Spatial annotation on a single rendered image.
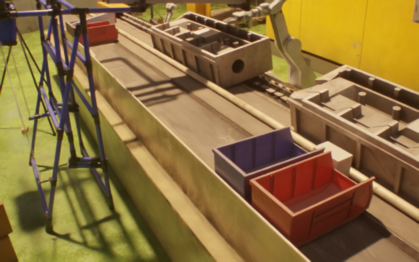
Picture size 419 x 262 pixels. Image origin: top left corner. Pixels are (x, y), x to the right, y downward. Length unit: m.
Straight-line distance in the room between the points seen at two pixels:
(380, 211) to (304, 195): 0.25
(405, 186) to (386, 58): 2.94
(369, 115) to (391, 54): 2.66
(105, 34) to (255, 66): 1.51
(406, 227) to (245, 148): 0.57
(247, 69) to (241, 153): 0.93
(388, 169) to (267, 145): 0.42
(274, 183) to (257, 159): 0.23
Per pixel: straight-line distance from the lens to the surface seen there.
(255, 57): 2.20
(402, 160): 1.28
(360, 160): 1.42
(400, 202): 1.33
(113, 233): 2.34
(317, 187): 1.32
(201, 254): 1.64
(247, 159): 1.35
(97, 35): 3.29
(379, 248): 1.18
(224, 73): 2.11
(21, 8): 8.22
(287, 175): 1.19
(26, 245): 2.43
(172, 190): 1.61
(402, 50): 4.07
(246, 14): 2.75
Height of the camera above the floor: 1.52
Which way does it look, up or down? 27 degrees down
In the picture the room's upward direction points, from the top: 1 degrees counter-clockwise
